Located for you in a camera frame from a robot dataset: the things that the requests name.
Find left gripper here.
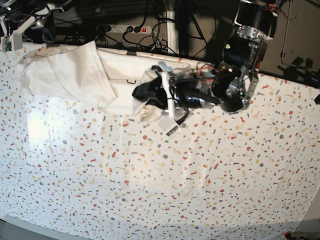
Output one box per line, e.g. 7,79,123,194
132,76,218,110

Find white printed T-shirt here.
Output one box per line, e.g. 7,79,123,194
18,41,200,125

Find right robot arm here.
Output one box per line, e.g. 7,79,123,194
0,0,56,53

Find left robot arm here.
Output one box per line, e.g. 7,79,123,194
132,0,281,114

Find black table clamp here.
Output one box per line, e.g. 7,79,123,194
126,50,137,56

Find white table leg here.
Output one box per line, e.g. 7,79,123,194
166,10,179,55

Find white power strip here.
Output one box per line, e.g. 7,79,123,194
96,24,152,35

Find terrazzo patterned tablecloth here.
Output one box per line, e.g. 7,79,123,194
0,44,320,240

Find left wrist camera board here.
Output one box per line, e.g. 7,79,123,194
158,117,182,137

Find black cables on floor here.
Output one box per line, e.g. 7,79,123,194
62,7,218,63

